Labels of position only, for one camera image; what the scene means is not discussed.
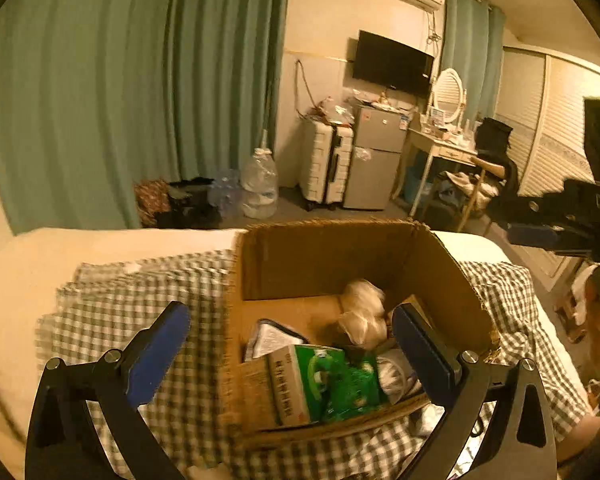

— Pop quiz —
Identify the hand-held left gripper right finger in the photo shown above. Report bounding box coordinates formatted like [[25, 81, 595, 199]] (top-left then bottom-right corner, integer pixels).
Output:
[[391, 304, 561, 480]]

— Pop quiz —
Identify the oval vanity mirror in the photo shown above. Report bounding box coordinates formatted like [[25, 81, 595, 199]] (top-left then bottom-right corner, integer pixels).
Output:
[[429, 67, 468, 128]]

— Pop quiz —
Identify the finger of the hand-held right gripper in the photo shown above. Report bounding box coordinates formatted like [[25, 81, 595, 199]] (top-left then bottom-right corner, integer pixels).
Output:
[[506, 224, 566, 252], [491, 194, 567, 226]]

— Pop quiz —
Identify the clear plastic bottle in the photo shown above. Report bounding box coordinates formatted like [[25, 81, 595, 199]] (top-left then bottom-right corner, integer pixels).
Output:
[[209, 170, 243, 218]]

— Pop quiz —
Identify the patterned bag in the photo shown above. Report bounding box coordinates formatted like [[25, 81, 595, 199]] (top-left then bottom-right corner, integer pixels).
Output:
[[133, 180, 171, 228]]

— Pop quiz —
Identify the wooden chair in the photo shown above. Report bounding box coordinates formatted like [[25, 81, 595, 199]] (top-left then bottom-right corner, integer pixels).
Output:
[[442, 155, 506, 233]]

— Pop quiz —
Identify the silver foil pack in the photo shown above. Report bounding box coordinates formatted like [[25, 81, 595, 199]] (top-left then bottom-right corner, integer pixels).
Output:
[[244, 319, 308, 361]]

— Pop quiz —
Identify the large clear water jug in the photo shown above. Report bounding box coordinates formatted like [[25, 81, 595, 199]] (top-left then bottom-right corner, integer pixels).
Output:
[[240, 130, 279, 220]]

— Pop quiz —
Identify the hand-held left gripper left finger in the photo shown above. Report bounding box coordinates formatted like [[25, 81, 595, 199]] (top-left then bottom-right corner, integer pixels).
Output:
[[25, 301, 192, 480]]

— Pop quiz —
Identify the grey checked cloth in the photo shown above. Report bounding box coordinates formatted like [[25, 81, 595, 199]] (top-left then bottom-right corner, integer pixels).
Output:
[[34, 250, 593, 480]]

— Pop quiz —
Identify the white tissue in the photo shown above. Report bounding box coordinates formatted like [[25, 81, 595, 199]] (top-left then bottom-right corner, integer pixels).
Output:
[[337, 277, 396, 348]]

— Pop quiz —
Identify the wall television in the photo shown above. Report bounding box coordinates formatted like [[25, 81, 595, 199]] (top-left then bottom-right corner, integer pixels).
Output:
[[352, 30, 436, 97]]

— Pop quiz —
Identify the white suitcase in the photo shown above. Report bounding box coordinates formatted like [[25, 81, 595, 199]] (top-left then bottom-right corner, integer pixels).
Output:
[[299, 117, 355, 212]]

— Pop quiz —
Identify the brown cardboard box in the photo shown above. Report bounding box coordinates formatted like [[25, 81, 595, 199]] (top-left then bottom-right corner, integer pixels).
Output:
[[219, 217, 503, 451]]

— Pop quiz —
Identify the white dressing table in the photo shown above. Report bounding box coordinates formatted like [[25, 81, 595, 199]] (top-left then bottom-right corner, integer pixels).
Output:
[[395, 122, 481, 218]]

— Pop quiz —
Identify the small grey fridge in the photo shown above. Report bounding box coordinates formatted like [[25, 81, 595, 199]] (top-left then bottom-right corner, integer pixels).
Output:
[[342, 102, 412, 211]]

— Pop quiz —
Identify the green medicine box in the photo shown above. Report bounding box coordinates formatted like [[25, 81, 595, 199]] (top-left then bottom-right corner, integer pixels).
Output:
[[240, 344, 388, 428]]

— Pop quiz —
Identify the wall cable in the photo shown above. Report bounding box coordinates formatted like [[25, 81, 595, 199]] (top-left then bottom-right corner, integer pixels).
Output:
[[294, 57, 321, 116]]

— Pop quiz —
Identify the narrow green curtain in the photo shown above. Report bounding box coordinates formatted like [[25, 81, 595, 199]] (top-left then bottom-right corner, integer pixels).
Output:
[[440, 0, 506, 121]]

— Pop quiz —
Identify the black bag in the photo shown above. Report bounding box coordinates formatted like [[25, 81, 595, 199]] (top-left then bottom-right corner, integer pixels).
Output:
[[155, 176, 223, 230]]

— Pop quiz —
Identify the white louvred wardrobe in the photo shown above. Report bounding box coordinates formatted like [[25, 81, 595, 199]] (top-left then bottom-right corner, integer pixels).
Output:
[[495, 45, 600, 291]]

